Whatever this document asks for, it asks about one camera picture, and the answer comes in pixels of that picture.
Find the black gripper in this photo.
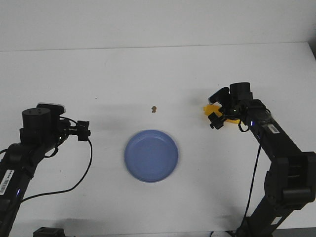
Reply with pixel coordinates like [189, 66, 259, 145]
[58, 118, 91, 141]
[208, 94, 241, 129]

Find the yellow corn cob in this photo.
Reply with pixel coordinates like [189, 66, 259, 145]
[203, 104, 240, 124]

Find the blue round plate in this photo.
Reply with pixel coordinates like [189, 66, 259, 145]
[124, 129, 179, 183]

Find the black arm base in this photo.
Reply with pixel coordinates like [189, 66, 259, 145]
[33, 227, 65, 237]

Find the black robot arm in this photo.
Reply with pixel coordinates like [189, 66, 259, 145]
[208, 82, 316, 237]
[0, 103, 91, 237]

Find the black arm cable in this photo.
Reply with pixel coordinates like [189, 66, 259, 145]
[240, 142, 262, 223]
[19, 116, 93, 202]

